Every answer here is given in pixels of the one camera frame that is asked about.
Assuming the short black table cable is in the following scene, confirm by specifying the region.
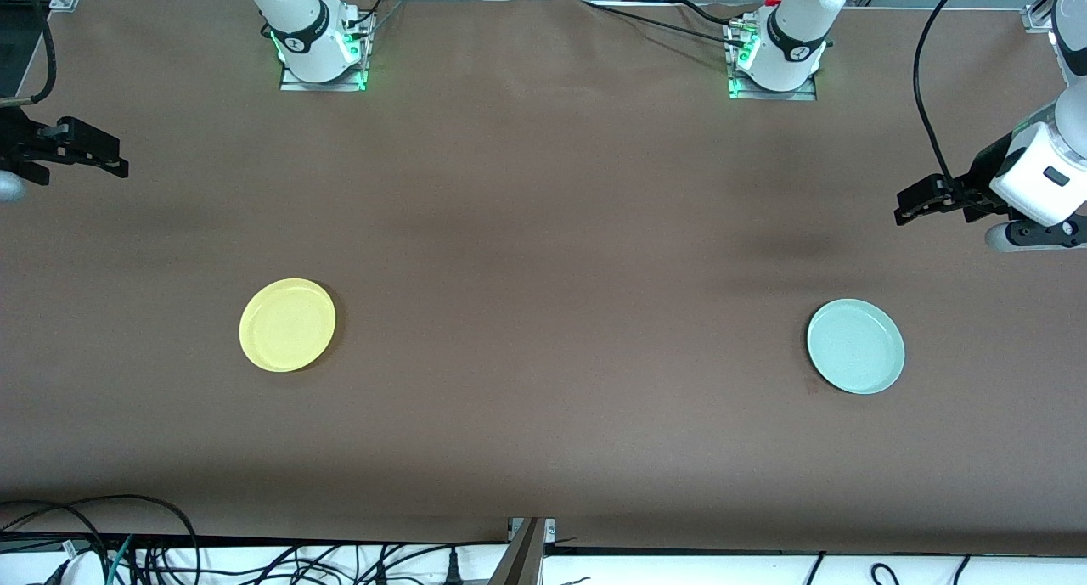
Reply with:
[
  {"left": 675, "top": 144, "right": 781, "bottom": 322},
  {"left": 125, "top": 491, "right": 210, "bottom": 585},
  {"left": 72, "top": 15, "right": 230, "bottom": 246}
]
[{"left": 673, "top": 0, "right": 752, "bottom": 30}]

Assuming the large black looped cable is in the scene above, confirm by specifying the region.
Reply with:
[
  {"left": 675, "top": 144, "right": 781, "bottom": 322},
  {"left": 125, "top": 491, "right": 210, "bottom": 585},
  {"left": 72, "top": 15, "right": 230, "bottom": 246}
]
[{"left": 0, "top": 493, "right": 201, "bottom": 585}]

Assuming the pale green round plate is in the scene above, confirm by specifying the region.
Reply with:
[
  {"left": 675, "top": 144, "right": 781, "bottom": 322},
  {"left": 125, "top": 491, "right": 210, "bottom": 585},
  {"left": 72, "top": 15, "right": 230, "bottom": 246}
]
[{"left": 806, "top": 298, "right": 906, "bottom": 396}]

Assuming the teal cable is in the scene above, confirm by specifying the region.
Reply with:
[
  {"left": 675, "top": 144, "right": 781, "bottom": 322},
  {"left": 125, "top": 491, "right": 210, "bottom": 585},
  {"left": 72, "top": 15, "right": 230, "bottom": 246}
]
[{"left": 106, "top": 534, "right": 134, "bottom": 585}]

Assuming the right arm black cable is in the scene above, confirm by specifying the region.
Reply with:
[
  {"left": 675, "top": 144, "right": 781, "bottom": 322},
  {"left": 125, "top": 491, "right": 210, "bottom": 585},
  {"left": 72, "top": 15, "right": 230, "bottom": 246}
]
[{"left": 0, "top": 0, "right": 57, "bottom": 107}]

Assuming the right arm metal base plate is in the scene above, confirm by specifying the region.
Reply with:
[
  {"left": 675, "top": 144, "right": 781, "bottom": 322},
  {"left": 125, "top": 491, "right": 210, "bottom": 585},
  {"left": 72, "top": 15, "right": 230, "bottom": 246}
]
[{"left": 280, "top": 12, "right": 369, "bottom": 93}]

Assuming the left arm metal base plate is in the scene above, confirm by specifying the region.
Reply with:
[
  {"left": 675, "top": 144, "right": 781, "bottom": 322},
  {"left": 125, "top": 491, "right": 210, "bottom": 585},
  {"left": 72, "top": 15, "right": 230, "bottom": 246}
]
[{"left": 726, "top": 20, "right": 819, "bottom": 102}]

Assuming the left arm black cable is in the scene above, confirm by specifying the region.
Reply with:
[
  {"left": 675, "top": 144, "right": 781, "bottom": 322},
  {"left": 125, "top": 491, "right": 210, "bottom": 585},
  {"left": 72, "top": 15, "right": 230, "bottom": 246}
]
[{"left": 914, "top": 0, "right": 977, "bottom": 204}]

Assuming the aluminium corner profile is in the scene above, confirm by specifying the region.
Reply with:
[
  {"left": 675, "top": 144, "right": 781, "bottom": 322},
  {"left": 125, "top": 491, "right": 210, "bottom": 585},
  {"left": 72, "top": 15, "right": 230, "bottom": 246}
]
[{"left": 1022, "top": 0, "right": 1075, "bottom": 34}]

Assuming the black base connector cable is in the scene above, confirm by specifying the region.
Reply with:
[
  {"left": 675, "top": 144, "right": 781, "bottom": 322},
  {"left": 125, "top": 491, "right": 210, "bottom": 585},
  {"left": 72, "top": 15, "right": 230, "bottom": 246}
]
[{"left": 340, "top": 0, "right": 408, "bottom": 34}]

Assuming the small black looped cable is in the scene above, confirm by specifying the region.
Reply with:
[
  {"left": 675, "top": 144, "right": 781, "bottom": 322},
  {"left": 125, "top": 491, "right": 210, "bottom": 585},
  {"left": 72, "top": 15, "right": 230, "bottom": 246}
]
[{"left": 0, "top": 505, "right": 110, "bottom": 565}]

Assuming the aluminium frame post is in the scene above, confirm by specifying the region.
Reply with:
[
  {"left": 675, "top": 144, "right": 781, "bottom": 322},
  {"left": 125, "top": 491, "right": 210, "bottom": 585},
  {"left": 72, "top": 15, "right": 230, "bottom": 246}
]
[{"left": 487, "top": 517, "right": 549, "bottom": 585}]

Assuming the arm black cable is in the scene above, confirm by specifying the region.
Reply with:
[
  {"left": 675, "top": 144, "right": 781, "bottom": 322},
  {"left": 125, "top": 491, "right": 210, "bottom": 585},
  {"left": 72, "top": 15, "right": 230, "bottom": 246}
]
[
  {"left": 0, "top": 0, "right": 57, "bottom": 107},
  {"left": 914, "top": 0, "right": 977, "bottom": 204}
]

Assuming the yellow round plate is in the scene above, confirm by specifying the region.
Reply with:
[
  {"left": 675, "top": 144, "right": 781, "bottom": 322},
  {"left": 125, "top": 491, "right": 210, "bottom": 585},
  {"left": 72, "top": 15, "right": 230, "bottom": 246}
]
[{"left": 239, "top": 278, "right": 337, "bottom": 374}]

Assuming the long black table cable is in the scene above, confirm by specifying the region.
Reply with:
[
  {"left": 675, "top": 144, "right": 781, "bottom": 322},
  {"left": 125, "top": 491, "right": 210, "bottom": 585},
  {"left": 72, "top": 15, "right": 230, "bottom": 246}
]
[{"left": 582, "top": 0, "right": 741, "bottom": 46}]

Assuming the brown table cover sheet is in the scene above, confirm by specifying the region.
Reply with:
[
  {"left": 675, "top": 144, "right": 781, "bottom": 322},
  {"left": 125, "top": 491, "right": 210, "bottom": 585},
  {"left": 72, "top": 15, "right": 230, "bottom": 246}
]
[{"left": 0, "top": 0, "right": 1087, "bottom": 545}]

